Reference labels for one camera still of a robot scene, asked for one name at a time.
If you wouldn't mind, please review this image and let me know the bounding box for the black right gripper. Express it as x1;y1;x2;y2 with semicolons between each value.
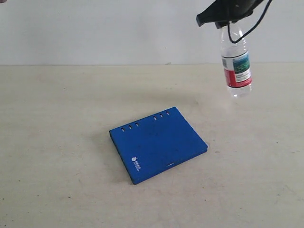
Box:
196;0;263;29

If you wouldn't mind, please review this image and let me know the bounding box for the clear plastic water bottle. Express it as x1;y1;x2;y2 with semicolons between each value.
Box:
220;23;252;98

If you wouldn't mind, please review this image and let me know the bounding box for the blue ring binder notebook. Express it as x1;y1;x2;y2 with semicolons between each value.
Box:
109;107;208;184

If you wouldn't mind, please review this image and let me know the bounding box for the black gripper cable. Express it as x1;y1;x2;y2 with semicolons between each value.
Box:
227;0;273;44

